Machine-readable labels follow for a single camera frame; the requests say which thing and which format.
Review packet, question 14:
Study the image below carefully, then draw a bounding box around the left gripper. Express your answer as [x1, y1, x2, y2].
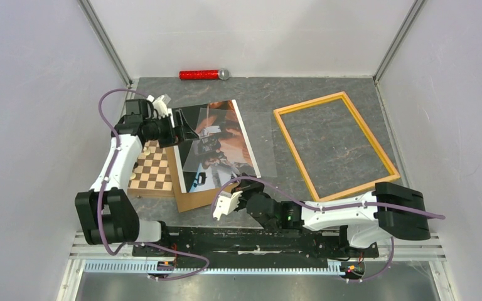
[144, 110, 198, 149]

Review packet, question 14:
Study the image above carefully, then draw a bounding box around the printed photo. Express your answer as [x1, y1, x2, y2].
[174, 100, 261, 193]

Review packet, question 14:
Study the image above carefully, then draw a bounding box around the transparent plastic sheet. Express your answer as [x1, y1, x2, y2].
[178, 100, 277, 177]

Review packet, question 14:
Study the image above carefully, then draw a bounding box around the brown backing board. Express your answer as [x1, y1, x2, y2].
[165, 147, 219, 213]

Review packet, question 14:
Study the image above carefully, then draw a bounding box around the yellow wooden picture frame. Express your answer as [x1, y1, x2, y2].
[273, 92, 401, 202]

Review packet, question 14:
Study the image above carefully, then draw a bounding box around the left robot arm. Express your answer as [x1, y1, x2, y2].
[75, 96, 198, 256]

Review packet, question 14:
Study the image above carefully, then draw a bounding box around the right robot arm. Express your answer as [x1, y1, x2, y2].
[213, 179, 435, 256]

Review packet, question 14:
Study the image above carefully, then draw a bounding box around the wooden chessboard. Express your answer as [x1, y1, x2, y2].
[127, 141, 174, 198]

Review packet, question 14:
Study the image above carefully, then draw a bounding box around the red glitter microphone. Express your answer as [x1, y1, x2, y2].
[178, 68, 230, 80]

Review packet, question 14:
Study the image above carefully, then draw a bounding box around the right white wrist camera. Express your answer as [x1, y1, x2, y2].
[212, 191, 242, 220]

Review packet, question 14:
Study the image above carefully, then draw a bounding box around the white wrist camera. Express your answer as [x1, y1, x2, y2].
[212, 191, 242, 220]
[146, 94, 171, 119]

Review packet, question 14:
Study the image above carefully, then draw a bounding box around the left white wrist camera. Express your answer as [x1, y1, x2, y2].
[146, 94, 171, 119]

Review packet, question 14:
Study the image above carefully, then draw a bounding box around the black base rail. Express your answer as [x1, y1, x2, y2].
[156, 226, 380, 260]

